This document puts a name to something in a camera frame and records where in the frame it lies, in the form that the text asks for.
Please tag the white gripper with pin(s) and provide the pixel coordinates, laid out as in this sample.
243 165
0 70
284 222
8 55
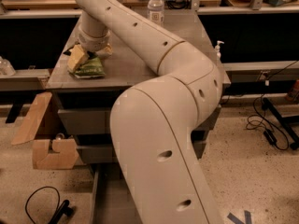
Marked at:
93 43

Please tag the green jalapeno chip bag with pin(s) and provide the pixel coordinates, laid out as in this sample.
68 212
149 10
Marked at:
90 69

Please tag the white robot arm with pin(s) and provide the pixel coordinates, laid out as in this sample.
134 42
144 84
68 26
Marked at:
151 123

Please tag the grey top drawer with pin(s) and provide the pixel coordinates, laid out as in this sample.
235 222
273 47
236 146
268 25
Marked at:
100 120

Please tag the grey bottom drawer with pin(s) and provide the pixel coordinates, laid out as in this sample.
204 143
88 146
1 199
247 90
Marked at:
112 202

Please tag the clear plastic water bottle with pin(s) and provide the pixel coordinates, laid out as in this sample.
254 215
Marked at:
156 11

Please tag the clear plastic item left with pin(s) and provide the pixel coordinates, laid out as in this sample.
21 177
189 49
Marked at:
6 69

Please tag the wooden board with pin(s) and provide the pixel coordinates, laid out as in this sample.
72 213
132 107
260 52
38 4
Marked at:
30 125

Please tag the wooden notched block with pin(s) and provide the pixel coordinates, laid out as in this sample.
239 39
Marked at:
57 154

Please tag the hand sanitizer pump bottle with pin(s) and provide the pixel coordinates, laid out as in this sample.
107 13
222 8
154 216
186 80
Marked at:
218 48

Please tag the black stand leg right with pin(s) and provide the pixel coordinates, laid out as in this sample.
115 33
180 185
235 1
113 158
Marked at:
285 122

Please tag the orange bottle far right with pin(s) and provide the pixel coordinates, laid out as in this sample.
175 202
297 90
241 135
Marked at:
293 94

